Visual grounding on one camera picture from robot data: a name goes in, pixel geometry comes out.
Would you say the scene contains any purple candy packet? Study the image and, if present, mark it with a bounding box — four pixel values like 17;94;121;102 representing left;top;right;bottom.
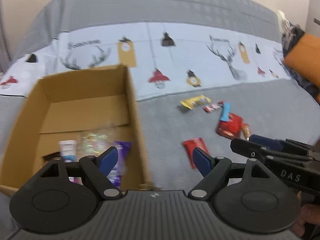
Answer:
107;141;132;188

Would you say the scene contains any iridescent candy bag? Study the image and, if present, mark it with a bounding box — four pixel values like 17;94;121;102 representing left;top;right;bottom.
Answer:
80;132;109;157

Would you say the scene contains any small red gold packet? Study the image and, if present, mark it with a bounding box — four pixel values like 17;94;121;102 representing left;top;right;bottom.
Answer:
241;123;251;140

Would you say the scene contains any white blue packet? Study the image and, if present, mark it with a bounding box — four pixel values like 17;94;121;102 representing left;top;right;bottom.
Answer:
59;140;77;162

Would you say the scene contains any right hand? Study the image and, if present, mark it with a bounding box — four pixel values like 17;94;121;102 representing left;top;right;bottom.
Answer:
291;191;319;239

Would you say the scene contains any red snack packet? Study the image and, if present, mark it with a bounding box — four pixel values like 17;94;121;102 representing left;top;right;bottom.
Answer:
216;113;243;140

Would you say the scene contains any blue snack stick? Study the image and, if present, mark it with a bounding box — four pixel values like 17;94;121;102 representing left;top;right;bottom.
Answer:
220;102;231;122

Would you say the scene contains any red white candy bar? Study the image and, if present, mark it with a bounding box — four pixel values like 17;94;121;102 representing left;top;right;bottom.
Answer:
203;101;224;113

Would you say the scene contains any brown cardboard box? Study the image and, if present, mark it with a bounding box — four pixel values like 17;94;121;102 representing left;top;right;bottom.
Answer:
1;65;153;196

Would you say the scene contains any yellow snack wrapper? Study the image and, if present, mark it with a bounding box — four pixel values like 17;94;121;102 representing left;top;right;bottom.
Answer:
180;95;211;110

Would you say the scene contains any orange cushion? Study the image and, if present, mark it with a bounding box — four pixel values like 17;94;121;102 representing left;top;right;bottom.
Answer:
284;34;319;77

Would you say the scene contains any grey printed sofa cover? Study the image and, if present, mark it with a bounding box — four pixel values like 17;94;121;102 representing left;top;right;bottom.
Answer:
0;0;320;230

